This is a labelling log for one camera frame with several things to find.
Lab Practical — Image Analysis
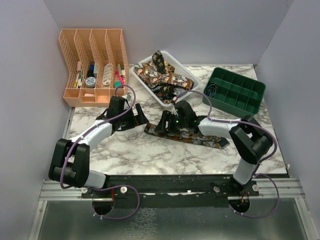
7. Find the peach plastic desk organizer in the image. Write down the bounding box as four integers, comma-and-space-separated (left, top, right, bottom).
58, 28, 129, 107

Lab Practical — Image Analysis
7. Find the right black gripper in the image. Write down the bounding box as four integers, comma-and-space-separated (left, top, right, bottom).
154, 110, 188, 134

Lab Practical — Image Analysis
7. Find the orange floral tie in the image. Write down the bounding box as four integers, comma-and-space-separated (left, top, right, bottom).
144, 123, 230, 149

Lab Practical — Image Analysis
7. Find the pink marker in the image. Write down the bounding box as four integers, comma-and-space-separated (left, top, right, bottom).
115, 70, 125, 85

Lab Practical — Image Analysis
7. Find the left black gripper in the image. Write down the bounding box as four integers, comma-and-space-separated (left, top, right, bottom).
118, 103, 149, 131

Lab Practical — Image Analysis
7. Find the round blue tin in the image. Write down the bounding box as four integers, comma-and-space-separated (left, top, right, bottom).
84, 76, 97, 89

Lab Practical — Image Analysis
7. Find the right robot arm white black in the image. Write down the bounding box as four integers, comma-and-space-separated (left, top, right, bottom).
154, 100, 276, 196

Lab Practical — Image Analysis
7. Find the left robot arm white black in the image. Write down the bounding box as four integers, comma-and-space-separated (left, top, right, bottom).
48, 95, 149, 198

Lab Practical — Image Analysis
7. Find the teal eraser block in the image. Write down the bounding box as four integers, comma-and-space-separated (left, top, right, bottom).
114, 80, 124, 89

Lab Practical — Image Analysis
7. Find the purple cable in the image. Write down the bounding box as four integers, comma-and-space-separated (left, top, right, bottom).
60, 84, 140, 221
172, 90, 280, 218

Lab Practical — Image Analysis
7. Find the rolled tie in tray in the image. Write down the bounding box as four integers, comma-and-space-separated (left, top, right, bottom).
204, 82, 218, 98

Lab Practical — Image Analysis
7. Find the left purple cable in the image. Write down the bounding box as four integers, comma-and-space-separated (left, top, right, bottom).
60, 84, 140, 221

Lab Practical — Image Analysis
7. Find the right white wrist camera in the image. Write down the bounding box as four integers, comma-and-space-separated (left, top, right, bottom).
171, 107, 178, 116

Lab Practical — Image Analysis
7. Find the white plastic lattice basket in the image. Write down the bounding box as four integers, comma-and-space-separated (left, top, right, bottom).
130, 50, 201, 108

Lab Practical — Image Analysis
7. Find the green compartment tray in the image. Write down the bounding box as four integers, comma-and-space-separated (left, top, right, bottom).
202, 67, 266, 118

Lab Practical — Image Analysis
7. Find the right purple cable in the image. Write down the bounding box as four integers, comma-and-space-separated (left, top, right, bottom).
172, 90, 280, 218

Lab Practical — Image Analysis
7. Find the pile of patterned ties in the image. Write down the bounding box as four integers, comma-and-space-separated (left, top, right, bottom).
134, 50, 195, 104

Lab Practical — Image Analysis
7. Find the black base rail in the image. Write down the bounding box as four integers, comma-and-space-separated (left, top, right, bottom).
81, 174, 259, 209

